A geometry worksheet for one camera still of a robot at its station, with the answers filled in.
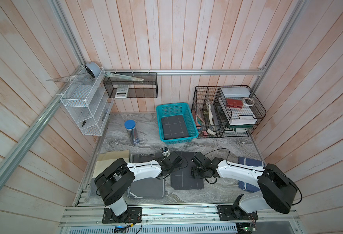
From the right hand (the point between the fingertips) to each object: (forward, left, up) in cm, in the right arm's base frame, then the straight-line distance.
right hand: (195, 172), depth 88 cm
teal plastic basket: (+49, +14, +7) cm, 51 cm away
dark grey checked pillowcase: (+35, +13, +2) cm, 37 cm away
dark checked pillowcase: (-5, +8, +2) cm, 9 cm away
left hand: (+3, +13, +1) cm, 13 cm away
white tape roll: (+40, -38, +20) cm, 59 cm away
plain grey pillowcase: (-10, +27, +2) cm, 29 cm away
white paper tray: (+29, -26, +20) cm, 44 cm away
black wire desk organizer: (+34, -13, +8) cm, 38 cm away
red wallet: (+39, -27, +22) cm, 53 cm away
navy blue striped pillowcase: (+9, -38, -2) cm, 39 cm away
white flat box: (+51, -31, +23) cm, 64 cm away
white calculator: (+45, +49, +28) cm, 72 cm away
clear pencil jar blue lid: (+21, +40, +20) cm, 50 cm away
